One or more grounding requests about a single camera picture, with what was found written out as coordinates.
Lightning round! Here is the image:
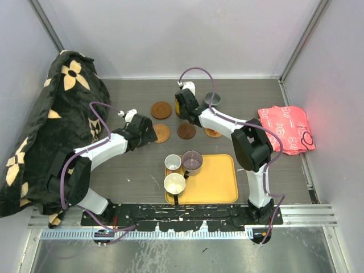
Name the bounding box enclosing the yellow mug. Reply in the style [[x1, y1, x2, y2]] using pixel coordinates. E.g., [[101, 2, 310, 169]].
[[175, 98, 180, 117]]

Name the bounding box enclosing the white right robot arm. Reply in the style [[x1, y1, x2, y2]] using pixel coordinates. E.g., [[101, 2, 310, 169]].
[[175, 89, 274, 224]]

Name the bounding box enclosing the yellow plastic tray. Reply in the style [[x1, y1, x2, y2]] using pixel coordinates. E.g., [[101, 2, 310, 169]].
[[165, 154, 238, 205]]

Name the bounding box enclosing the large white mug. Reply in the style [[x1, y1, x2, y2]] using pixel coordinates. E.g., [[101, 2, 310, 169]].
[[164, 173, 186, 205]]

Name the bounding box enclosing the light wooden coaster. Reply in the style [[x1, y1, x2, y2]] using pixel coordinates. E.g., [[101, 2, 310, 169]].
[[204, 128, 222, 138]]

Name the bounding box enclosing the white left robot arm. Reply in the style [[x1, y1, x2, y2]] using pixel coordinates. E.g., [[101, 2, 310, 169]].
[[45, 113, 157, 225]]

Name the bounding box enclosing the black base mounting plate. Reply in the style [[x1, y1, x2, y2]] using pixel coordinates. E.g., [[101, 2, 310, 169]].
[[97, 204, 272, 232]]

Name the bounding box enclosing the small white mug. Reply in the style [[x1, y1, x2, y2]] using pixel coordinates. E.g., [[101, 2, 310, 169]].
[[164, 154, 181, 175]]

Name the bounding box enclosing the dark walnut coaster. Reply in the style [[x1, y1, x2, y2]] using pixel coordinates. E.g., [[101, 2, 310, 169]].
[[177, 123, 196, 139]]

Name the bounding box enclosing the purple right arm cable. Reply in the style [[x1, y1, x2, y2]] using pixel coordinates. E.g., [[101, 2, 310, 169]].
[[177, 67, 287, 245]]

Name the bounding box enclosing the brown ringed coaster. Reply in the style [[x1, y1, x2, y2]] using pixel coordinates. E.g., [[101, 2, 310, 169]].
[[151, 101, 172, 119]]

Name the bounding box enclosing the black floral plush blanket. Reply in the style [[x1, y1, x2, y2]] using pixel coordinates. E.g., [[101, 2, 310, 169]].
[[1, 50, 110, 229]]

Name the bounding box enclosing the light woven coaster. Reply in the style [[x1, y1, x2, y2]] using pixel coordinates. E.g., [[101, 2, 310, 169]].
[[153, 123, 171, 143]]

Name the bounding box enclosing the purple glass mug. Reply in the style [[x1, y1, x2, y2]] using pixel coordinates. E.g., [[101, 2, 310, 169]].
[[181, 150, 203, 179]]

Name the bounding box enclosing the pink patterned plastic package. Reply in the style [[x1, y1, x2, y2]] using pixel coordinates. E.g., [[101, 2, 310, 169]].
[[258, 106, 316, 155]]

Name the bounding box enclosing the grey mug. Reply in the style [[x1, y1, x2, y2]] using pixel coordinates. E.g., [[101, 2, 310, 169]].
[[204, 92, 221, 107]]

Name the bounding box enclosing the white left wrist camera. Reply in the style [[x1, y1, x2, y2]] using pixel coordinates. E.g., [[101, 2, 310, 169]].
[[118, 109, 138, 123]]

